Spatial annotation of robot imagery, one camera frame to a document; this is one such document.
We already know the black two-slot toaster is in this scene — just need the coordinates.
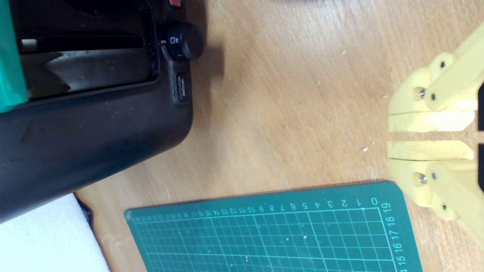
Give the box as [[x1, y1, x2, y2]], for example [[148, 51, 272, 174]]
[[0, 0, 206, 224]]

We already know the green cutting mat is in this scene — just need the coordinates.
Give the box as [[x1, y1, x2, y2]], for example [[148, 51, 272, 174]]
[[124, 181, 423, 272]]

